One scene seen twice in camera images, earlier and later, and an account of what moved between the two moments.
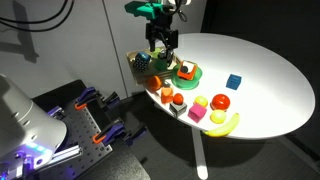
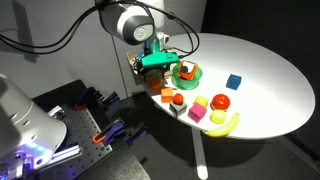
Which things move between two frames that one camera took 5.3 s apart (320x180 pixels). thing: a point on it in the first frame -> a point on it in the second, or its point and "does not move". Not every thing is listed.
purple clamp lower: [117, 131] does not move
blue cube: [233, 82] does not move
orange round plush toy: [154, 83] does not move
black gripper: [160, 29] -> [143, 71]
